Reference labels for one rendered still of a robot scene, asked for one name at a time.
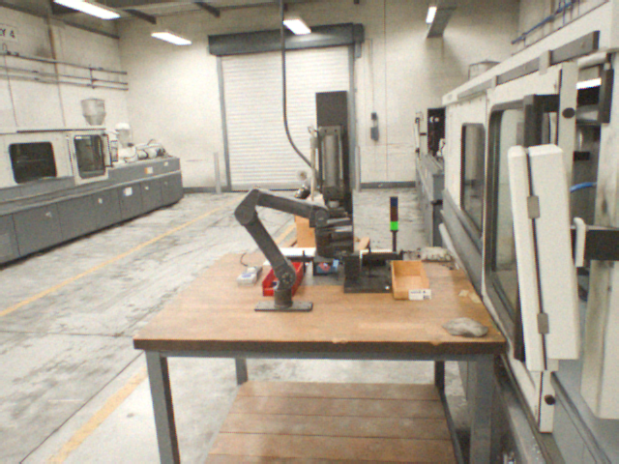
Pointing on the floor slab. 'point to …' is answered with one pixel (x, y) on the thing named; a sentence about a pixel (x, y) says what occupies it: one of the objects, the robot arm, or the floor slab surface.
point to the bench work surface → (396, 330)
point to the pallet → (354, 243)
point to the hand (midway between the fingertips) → (325, 268)
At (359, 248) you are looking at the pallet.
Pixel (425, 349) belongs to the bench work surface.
